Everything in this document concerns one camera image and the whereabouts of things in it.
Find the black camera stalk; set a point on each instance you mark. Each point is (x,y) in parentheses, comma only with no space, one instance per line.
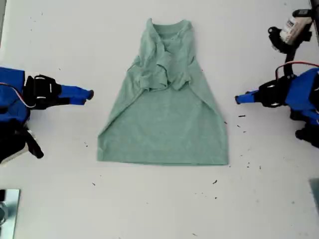
(35,147)
(290,57)

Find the camera box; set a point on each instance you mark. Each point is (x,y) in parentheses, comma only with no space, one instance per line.
(12,155)
(291,27)

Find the green t shirt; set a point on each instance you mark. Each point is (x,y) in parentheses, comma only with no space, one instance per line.
(162,129)

